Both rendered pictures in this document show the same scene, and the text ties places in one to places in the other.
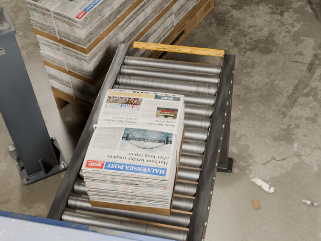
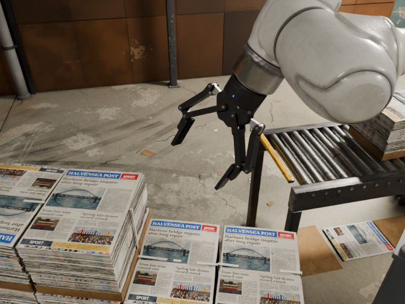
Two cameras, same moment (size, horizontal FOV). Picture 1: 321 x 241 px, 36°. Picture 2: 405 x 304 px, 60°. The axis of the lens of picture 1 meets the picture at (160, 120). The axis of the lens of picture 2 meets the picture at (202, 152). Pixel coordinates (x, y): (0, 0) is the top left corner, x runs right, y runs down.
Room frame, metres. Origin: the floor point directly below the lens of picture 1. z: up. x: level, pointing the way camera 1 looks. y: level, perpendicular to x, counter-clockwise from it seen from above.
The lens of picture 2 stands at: (2.81, 1.00, 1.87)
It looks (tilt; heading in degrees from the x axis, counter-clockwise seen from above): 35 degrees down; 241
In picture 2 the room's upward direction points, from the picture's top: straight up
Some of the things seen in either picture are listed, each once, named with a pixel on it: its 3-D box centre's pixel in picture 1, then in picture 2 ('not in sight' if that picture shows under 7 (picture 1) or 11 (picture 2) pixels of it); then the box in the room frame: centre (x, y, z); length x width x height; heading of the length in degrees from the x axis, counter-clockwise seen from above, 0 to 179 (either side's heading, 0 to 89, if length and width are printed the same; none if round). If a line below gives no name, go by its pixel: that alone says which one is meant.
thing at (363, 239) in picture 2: not in sight; (358, 239); (1.12, 0.10, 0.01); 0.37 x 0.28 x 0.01; 164
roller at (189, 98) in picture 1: (163, 95); (322, 155); (1.52, -0.02, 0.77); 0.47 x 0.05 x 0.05; 74
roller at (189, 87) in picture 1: (166, 85); (311, 156); (1.58, -0.04, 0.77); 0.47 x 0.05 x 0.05; 74
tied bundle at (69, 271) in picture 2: not in sight; (94, 230); (2.73, 0.09, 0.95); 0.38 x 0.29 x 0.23; 55
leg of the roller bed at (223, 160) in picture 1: (225, 125); (254, 192); (1.70, -0.33, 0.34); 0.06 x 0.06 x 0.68; 74
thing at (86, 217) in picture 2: not in sight; (86, 205); (2.74, 0.09, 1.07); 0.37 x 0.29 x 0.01; 55
